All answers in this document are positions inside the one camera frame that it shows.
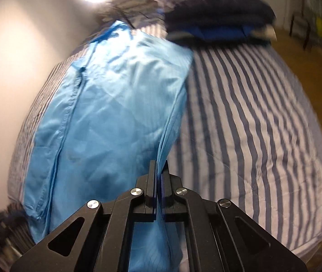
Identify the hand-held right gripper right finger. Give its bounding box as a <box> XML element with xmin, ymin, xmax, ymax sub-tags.
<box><xmin>161</xmin><ymin>160</ymin><xmax>309</xmax><ymax>272</ymax></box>

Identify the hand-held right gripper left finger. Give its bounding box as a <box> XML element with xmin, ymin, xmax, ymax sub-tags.
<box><xmin>10</xmin><ymin>160</ymin><xmax>159</xmax><ymax>272</ymax></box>

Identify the light blue coat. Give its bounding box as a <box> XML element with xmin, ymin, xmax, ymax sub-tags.
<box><xmin>22</xmin><ymin>20</ymin><xmax>194</xmax><ymax>272</ymax></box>

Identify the black clothes rack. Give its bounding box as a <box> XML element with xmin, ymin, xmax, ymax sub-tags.
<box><xmin>290</xmin><ymin>6</ymin><xmax>322</xmax><ymax>51</ymax></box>

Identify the blue white striped blanket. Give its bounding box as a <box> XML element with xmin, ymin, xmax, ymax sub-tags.
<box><xmin>7</xmin><ymin>24</ymin><xmax>322</xmax><ymax>261</ymax></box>

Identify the folded blue garment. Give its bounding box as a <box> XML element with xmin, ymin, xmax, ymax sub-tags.
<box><xmin>189</xmin><ymin>25</ymin><xmax>255</xmax><ymax>41</ymax></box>

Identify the folded cream garment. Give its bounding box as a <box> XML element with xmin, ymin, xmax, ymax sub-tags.
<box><xmin>256</xmin><ymin>24</ymin><xmax>277</xmax><ymax>42</ymax></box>

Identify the folded navy jacket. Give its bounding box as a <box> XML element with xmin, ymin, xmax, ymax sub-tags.
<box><xmin>161</xmin><ymin>0</ymin><xmax>276</xmax><ymax>30</ymax></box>

